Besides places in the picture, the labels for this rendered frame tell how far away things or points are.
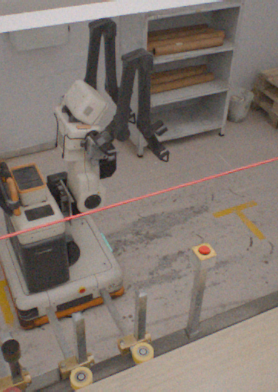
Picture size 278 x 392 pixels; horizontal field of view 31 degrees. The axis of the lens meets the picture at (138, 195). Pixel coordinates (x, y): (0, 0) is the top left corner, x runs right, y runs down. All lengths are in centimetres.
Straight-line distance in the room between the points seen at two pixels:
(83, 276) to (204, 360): 126
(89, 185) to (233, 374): 132
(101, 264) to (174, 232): 82
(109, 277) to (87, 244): 30
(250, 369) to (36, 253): 131
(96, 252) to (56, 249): 47
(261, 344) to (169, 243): 172
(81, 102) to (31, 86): 177
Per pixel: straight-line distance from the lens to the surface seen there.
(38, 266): 281
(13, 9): 72
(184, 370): 196
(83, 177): 274
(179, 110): 491
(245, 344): 206
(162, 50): 409
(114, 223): 378
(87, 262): 312
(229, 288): 342
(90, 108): 251
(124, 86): 237
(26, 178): 277
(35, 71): 420
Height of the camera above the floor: 257
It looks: 40 degrees down
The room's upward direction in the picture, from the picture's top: 2 degrees clockwise
